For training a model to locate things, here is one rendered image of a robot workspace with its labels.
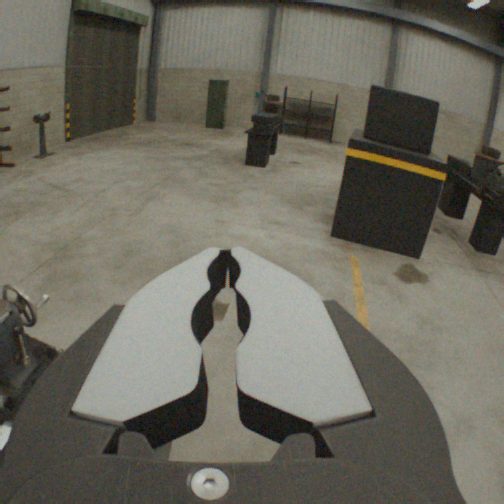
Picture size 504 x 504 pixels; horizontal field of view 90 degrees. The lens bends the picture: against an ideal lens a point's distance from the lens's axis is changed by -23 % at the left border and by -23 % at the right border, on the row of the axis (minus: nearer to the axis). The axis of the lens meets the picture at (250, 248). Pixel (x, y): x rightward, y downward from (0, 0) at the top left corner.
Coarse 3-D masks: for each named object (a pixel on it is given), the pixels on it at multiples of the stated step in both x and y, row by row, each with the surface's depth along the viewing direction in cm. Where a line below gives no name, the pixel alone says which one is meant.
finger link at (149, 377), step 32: (224, 256) 12; (160, 288) 10; (192, 288) 10; (128, 320) 8; (160, 320) 8; (192, 320) 8; (128, 352) 7; (160, 352) 7; (192, 352) 7; (96, 384) 6; (128, 384) 6; (160, 384) 6; (192, 384) 6; (96, 416) 5; (128, 416) 6; (160, 416) 6; (192, 416) 7; (160, 448) 7
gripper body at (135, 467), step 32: (128, 448) 5; (288, 448) 5; (32, 480) 4; (64, 480) 4; (96, 480) 4; (128, 480) 4; (160, 480) 4; (192, 480) 4; (224, 480) 4; (256, 480) 4; (288, 480) 4; (320, 480) 4; (352, 480) 4; (384, 480) 4
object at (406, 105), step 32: (384, 96) 337; (416, 96) 323; (384, 128) 354; (416, 128) 339; (352, 160) 349; (384, 160) 335; (416, 160) 321; (352, 192) 365; (384, 192) 351; (416, 192) 336; (352, 224) 381; (384, 224) 366; (416, 224) 351; (416, 256) 367
